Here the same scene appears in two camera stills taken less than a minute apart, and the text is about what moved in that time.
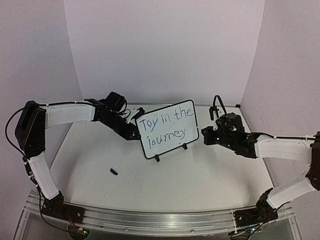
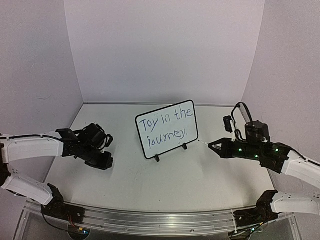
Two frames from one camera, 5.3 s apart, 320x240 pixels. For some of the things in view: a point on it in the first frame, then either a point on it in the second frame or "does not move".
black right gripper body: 207,136 to 227,148
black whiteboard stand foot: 157,157 does not move
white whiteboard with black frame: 168,128 does not move
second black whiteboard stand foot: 184,146 does not move
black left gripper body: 112,123 to 91,159
